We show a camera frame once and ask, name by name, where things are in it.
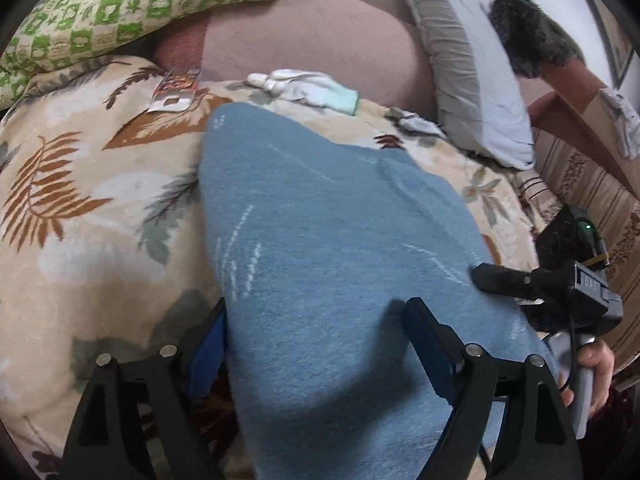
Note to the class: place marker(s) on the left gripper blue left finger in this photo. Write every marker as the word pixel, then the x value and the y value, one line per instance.
pixel 206 351

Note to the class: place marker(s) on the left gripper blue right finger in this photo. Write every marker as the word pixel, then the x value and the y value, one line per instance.
pixel 439 349

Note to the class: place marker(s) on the light blue knit sweater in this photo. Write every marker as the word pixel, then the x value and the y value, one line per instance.
pixel 317 246

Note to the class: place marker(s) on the person's right hand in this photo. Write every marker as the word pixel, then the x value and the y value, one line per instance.
pixel 598 357

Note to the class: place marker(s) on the striped brown cushion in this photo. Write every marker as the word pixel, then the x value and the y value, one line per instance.
pixel 565 176

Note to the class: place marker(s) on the leaf pattern beige blanket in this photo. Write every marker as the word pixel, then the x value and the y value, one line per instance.
pixel 102 230

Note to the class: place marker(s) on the grey rag on headboard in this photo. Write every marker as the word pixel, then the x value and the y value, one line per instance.
pixel 626 121

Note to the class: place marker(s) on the brown wooden headboard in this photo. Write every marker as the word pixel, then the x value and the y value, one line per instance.
pixel 566 102

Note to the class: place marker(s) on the grey pillow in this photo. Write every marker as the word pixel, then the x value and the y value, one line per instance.
pixel 479 103

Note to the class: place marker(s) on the grey crumpled cloth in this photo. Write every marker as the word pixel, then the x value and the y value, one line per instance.
pixel 413 124

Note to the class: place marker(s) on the dark fur hat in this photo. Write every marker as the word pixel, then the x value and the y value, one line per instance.
pixel 531 38

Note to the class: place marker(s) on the small foil packet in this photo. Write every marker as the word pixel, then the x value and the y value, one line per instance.
pixel 176 91

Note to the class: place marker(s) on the pink quilted pillow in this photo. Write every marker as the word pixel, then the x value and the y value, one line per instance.
pixel 360 46

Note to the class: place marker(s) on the green checkered pillow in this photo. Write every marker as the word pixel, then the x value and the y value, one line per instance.
pixel 60 33

